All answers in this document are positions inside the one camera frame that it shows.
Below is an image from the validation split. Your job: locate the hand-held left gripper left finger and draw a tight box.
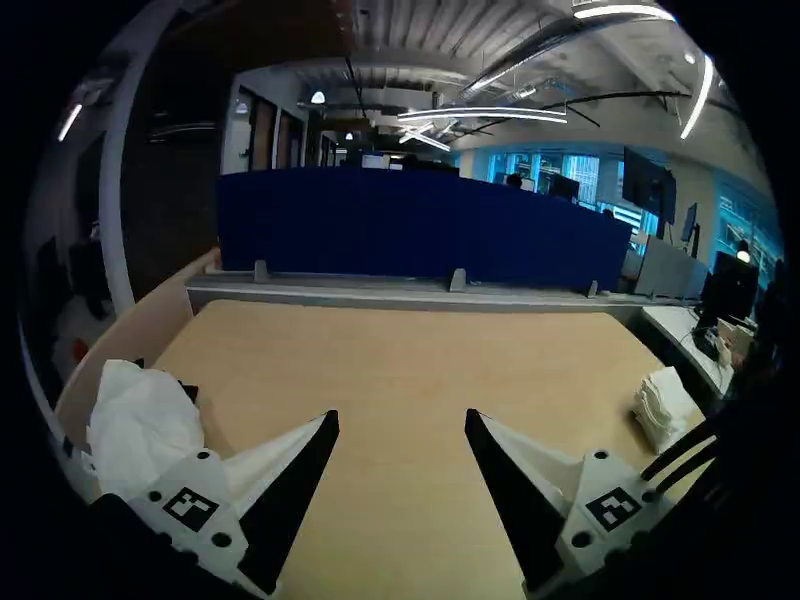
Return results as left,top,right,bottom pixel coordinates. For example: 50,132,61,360
127,409,341,596

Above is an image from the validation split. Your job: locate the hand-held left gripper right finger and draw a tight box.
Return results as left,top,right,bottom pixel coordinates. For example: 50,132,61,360
464,408,676,596

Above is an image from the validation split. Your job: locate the heap of white towels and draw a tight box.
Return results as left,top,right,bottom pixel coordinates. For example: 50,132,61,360
77,358,211,501

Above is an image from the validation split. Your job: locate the stack of white towels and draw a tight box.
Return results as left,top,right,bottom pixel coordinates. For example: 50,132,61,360
633,366,709,455

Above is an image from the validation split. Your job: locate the black desk monitor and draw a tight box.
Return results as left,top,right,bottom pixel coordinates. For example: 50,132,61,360
698,251,760,331

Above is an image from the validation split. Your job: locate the blue desk screen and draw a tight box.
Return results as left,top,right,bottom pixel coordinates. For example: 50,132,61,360
184,169,689,314

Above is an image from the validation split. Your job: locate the small black monitor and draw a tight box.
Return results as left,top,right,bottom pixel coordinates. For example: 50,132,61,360
681,202,701,258

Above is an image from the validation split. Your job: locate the black cable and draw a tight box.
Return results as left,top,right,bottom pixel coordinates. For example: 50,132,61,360
638,412,720,495

